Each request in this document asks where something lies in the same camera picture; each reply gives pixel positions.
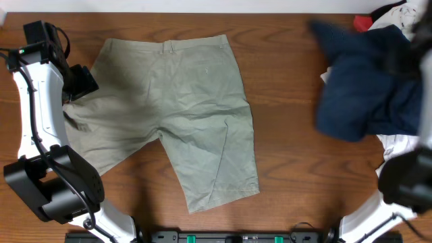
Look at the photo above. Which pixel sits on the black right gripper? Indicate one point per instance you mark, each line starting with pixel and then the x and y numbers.
pixel 398 63

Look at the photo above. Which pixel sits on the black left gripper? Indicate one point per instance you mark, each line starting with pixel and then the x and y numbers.
pixel 82 82

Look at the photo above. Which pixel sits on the navy blue garment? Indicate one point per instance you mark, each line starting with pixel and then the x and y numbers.
pixel 364 84

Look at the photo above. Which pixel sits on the khaki green shorts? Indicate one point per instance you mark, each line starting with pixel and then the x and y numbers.
pixel 189 95

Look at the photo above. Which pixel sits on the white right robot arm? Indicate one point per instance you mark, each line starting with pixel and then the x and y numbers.
pixel 404 185

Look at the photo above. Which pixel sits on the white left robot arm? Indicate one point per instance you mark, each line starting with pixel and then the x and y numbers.
pixel 52 179

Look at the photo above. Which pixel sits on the white garment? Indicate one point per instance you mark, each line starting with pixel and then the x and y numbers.
pixel 398 101

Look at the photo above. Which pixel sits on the black garment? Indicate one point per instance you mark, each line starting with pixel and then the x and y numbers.
pixel 376 14

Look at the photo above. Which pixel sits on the red garment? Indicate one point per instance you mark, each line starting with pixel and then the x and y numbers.
pixel 362 23

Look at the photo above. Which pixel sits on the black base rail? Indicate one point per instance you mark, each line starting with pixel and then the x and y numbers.
pixel 175 237

